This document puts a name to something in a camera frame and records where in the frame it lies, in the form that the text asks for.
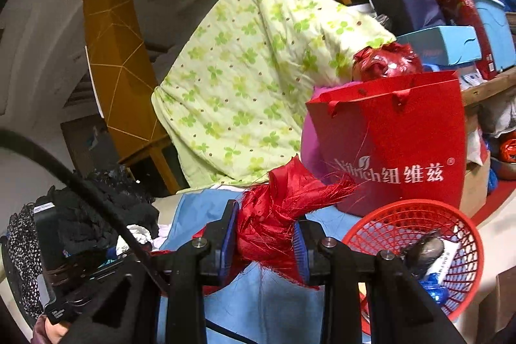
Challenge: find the brown cardboard box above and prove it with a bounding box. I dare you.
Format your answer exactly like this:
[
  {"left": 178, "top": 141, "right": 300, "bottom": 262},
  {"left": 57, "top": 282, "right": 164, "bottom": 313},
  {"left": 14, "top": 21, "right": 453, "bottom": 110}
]
[{"left": 460, "top": 151, "right": 492, "bottom": 218}]

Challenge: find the torn white paper box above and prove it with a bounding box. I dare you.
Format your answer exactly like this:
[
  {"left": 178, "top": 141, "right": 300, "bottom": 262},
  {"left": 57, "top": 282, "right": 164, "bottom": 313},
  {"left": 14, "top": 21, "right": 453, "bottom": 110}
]
[{"left": 427, "top": 239, "right": 458, "bottom": 284}]

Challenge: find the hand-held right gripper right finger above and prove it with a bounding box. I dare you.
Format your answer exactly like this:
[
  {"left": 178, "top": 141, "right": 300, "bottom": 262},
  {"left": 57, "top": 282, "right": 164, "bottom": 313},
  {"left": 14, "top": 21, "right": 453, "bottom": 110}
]
[{"left": 292, "top": 219, "right": 468, "bottom": 344}]

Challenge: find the large glossy red plastic bag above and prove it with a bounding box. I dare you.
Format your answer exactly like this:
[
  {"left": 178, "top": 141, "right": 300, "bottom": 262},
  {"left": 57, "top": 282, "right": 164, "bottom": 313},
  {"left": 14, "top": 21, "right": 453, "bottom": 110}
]
[{"left": 352, "top": 43, "right": 424, "bottom": 83}]

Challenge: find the black white dotted cloth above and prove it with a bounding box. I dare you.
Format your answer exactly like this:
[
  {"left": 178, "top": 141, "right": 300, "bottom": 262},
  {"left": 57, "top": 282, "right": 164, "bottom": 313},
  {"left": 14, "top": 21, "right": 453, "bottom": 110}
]
[{"left": 0, "top": 203, "right": 45, "bottom": 320}]

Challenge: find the blue plastic bag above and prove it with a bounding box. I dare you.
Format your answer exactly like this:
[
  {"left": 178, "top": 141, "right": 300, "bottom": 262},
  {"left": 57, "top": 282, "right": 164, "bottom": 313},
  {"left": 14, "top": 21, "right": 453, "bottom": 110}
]
[{"left": 417, "top": 273, "right": 450, "bottom": 304}]

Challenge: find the person's left hand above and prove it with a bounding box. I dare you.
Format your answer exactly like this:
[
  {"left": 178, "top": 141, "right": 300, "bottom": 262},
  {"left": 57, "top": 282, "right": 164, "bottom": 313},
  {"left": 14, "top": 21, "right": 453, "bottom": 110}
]
[{"left": 44, "top": 314, "right": 73, "bottom": 342}]

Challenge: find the blue plastic storage bin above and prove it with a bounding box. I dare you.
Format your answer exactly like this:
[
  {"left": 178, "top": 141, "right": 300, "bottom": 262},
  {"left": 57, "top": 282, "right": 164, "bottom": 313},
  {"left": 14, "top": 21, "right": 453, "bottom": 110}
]
[{"left": 470, "top": 0, "right": 516, "bottom": 73}]

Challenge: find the red mesh basket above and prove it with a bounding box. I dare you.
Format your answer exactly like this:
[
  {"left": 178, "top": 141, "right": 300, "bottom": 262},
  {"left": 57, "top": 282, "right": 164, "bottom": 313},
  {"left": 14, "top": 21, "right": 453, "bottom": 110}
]
[{"left": 342, "top": 201, "right": 484, "bottom": 334}]

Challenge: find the black cloth pile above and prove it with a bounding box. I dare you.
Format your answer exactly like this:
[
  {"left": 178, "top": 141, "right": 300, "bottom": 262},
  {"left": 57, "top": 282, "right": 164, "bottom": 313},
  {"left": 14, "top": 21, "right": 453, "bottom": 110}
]
[{"left": 34, "top": 164, "right": 160, "bottom": 260}]

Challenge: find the orange wooden cabinet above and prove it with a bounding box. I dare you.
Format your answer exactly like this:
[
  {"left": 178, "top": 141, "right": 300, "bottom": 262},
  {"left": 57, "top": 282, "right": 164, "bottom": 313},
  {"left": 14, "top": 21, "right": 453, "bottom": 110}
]
[{"left": 80, "top": 0, "right": 182, "bottom": 193}]

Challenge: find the light blue cardboard box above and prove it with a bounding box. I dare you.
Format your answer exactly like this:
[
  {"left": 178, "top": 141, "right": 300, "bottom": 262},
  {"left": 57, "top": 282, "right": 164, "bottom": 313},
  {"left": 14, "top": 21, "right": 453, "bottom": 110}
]
[{"left": 393, "top": 25, "right": 482, "bottom": 66}]

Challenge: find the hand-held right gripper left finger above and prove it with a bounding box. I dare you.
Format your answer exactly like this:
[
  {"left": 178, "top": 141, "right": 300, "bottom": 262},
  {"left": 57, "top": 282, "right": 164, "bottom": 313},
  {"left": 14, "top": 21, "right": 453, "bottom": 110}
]
[{"left": 60, "top": 199, "right": 243, "bottom": 344}]

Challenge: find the black cable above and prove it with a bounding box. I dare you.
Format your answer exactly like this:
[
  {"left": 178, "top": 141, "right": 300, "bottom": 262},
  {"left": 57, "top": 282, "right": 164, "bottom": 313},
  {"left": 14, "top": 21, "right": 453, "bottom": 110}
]
[{"left": 0, "top": 128, "right": 164, "bottom": 280}]

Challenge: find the red paper gift bag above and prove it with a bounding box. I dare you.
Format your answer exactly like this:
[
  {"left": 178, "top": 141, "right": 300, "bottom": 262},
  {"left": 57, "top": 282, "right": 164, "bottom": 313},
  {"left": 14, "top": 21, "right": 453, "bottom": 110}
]
[{"left": 305, "top": 70, "right": 468, "bottom": 218}]

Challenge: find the white knitted cloth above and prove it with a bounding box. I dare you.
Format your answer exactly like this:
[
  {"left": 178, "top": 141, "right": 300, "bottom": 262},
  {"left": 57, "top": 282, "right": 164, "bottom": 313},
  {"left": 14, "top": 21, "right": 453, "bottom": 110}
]
[{"left": 115, "top": 224, "right": 153, "bottom": 254}]

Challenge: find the round wooden shelf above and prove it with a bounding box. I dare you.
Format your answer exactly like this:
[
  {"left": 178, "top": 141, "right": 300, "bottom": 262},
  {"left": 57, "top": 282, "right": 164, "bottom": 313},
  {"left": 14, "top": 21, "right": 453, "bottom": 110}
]
[{"left": 460, "top": 68, "right": 516, "bottom": 107}]

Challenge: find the green clover quilt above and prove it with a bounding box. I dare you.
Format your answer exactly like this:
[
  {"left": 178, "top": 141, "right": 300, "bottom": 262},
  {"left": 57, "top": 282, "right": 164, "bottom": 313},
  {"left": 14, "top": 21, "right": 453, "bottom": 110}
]
[{"left": 151, "top": 0, "right": 398, "bottom": 193}]

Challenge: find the wooden stool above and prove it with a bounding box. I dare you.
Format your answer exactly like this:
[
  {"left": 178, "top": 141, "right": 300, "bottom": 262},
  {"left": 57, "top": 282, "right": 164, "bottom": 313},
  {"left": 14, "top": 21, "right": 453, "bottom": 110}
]
[{"left": 478, "top": 269, "right": 516, "bottom": 344}]

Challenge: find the dark grey bag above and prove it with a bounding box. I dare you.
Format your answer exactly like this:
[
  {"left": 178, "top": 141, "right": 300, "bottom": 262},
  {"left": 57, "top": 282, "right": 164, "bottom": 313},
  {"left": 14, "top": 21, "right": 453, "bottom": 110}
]
[{"left": 405, "top": 231, "right": 446, "bottom": 272}]

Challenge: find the blue blanket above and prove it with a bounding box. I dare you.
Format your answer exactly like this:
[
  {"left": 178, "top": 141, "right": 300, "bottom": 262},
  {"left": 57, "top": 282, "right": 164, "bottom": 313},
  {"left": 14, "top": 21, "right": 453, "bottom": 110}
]
[{"left": 155, "top": 189, "right": 372, "bottom": 344}]

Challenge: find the orange plastic bag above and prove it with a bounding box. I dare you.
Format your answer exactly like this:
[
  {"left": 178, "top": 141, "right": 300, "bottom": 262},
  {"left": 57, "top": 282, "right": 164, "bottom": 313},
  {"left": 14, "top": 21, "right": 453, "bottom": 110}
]
[{"left": 498, "top": 138, "right": 516, "bottom": 163}]

